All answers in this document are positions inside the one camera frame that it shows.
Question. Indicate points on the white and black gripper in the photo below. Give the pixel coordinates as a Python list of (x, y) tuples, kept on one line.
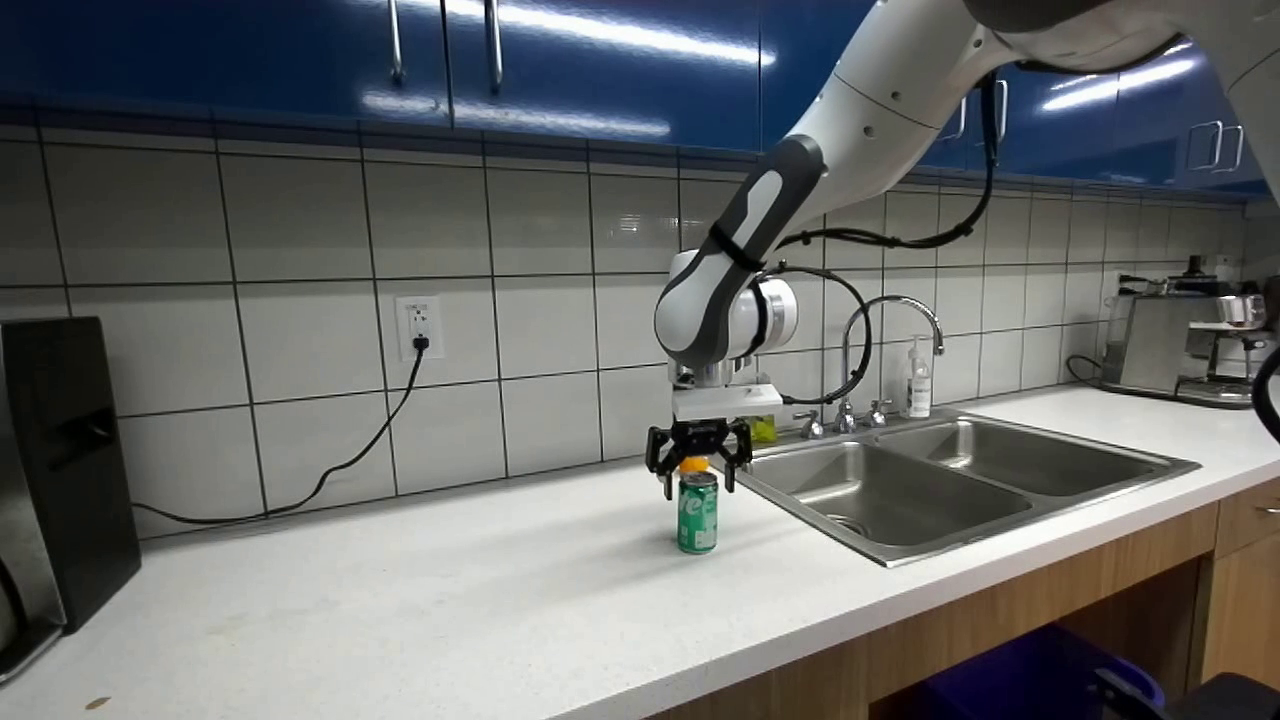
[(708, 421)]

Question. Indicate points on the green soda can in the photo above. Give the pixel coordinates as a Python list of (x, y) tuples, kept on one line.
[(699, 506)]

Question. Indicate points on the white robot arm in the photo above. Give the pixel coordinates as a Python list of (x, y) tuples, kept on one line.
[(854, 147)]

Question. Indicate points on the stainless steel double sink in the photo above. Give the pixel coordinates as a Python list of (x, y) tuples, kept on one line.
[(933, 487)]

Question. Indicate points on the chrome gooseneck faucet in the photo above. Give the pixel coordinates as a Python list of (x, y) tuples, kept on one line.
[(862, 367)]

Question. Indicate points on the clear soap bottle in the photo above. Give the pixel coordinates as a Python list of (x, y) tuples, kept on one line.
[(916, 385)]

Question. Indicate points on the blue upper cabinets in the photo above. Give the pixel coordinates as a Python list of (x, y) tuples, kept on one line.
[(688, 75)]

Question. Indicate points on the dark blue bin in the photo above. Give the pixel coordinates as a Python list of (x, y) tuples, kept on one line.
[(1045, 672)]

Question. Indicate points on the silver espresso machine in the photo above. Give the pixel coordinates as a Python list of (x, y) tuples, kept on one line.
[(1184, 339)]

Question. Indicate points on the wooden lower cabinets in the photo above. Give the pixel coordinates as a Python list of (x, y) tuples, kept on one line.
[(1190, 596)]

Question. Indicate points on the black coffee machine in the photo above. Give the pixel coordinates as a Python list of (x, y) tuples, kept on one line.
[(67, 508)]

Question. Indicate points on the white wall outlet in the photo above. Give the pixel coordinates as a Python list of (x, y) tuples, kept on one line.
[(422, 325)]

